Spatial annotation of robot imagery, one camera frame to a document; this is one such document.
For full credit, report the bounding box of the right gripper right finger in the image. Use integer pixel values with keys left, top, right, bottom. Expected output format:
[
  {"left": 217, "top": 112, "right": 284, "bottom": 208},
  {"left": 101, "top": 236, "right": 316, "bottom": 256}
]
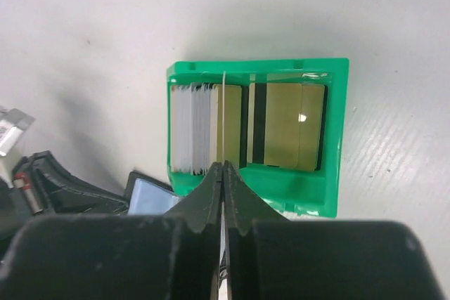
[{"left": 223, "top": 162, "right": 444, "bottom": 299}]

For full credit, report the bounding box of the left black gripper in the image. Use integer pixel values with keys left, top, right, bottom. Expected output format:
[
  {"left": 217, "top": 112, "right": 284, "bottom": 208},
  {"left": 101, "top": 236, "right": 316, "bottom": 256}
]
[{"left": 1, "top": 151, "right": 129, "bottom": 244}]

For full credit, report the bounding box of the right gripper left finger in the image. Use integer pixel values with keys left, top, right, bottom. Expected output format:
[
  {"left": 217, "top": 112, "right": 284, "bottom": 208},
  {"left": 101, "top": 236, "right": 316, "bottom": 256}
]
[{"left": 1, "top": 163, "right": 223, "bottom": 299}]

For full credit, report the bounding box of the black leather card holder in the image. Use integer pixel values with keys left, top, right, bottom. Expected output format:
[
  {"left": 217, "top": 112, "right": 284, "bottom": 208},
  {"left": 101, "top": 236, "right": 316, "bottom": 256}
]
[{"left": 124, "top": 171, "right": 182, "bottom": 216}]

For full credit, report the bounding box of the green plastic bin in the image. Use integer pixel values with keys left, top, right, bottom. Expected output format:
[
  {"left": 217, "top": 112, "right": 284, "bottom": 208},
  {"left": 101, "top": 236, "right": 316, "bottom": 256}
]
[{"left": 166, "top": 58, "right": 349, "bottom": 218}]

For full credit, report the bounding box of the gold credit card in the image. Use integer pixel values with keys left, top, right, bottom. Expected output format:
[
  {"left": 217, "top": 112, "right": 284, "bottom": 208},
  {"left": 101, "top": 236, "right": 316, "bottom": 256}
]
[
  {"left": 247, "top": 83, "right": 326, "bottom": 171},
  {"left": 221, "top": 71, "right": 226, "bottom": 164}
]

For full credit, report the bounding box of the white silver credit card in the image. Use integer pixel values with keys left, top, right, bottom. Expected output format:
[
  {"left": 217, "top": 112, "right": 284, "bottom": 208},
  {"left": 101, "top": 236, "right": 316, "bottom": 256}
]
[{"left": 169, "top": 83, "right": 221, "bottom": 176}]

